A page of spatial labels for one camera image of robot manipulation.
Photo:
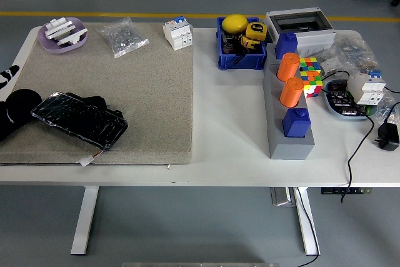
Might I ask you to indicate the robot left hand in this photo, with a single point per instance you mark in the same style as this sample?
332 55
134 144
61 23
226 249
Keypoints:
7 77

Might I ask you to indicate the black rag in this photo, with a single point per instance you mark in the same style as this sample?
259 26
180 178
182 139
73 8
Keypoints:
22 101

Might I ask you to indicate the black table control panel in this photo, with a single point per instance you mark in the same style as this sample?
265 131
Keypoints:
331 190

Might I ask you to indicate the purple plastic bowl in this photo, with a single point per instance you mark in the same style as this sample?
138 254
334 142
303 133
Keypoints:
62 48

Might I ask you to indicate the white plastic pieces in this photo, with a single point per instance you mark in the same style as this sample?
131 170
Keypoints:
61 29

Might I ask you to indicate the clear bag of screws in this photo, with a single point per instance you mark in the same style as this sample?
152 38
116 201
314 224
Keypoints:
123 37

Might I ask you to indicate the grey-brown felt mat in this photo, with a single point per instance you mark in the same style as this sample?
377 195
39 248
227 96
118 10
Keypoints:
150 98

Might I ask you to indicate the white table leg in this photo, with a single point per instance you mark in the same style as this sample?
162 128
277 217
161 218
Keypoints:
84 220
307 235

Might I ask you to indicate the white blue circuit breaker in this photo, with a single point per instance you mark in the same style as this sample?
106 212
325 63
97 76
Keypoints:
178 34
367 88

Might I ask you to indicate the small metal zipper pull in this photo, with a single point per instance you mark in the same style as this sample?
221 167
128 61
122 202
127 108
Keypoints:
168 167

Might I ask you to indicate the dark brown small part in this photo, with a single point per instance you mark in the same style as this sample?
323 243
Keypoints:
229 45

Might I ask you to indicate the yellow round dome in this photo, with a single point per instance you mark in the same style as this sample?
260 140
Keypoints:
235 23

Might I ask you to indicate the blue plastic bin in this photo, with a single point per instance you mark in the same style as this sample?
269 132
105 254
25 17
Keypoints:
242 62

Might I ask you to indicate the yellow black tool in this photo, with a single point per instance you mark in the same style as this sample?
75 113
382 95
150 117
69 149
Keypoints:
249 42

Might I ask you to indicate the yellow black tape measure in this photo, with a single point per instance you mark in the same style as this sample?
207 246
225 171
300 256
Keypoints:
257 31

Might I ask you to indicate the blue square block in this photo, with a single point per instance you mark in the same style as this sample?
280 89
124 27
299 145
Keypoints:
296 124
286 46

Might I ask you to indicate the orange cylinder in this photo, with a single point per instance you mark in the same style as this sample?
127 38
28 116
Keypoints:
291 93
288 68

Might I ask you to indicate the grey block holder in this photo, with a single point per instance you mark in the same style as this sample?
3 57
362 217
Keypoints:
290 149

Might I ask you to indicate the grey metal box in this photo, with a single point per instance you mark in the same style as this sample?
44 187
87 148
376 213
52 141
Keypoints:
281 196

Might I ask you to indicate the small-cell multicolour puzzle cube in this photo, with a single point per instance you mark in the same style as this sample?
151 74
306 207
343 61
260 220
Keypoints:
310 63

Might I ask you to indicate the multicolour puzzle cube red side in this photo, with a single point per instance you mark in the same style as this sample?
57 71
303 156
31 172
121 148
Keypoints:
312 85

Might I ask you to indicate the light blue bowl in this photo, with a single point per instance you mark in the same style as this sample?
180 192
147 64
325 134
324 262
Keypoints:
329 106

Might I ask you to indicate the clear bag of parts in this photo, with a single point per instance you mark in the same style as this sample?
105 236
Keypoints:
332 63
354 49
389 107

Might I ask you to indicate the dark electronic modules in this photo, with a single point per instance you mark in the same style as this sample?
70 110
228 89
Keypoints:
340 98

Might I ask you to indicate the black power adapter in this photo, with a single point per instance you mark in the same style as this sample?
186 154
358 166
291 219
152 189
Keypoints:
389 139

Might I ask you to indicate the grey electrical enclosure box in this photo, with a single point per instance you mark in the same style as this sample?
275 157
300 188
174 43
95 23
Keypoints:
315 40

